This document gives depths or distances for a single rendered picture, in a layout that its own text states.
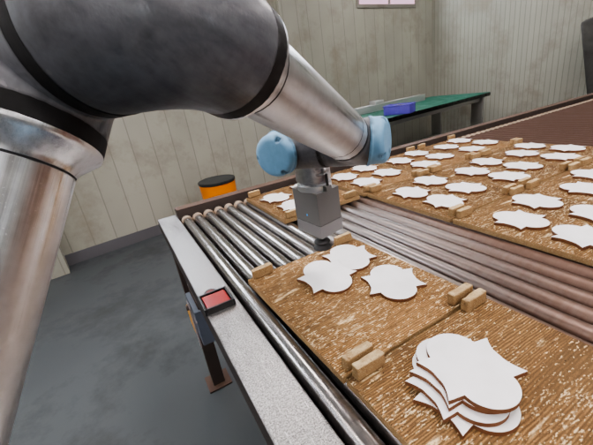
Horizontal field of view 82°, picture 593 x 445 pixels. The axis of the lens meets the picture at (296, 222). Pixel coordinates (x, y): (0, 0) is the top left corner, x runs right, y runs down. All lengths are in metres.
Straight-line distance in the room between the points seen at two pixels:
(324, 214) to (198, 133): 3.73
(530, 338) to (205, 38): 0.66
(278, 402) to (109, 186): 3.73
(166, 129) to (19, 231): 4.00
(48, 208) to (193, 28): 0.16
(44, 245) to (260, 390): 0.45
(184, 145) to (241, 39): 4.09
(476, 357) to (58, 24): 0.60
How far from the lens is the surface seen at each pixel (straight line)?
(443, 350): 0.62
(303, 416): 0.61
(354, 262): 0.90
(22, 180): 0.29
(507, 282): 0.91
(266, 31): 0.27
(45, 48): 0.25
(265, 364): 0.69
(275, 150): 0.58
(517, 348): 0.70
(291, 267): 0.93
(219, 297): 0.89
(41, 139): 0.29
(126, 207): 4.24
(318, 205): 0.71
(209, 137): 4.43
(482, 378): 0.59
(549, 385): 0.66
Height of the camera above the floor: 1.38
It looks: 21 degrees down
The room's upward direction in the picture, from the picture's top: 9 degrees counter-clockwise
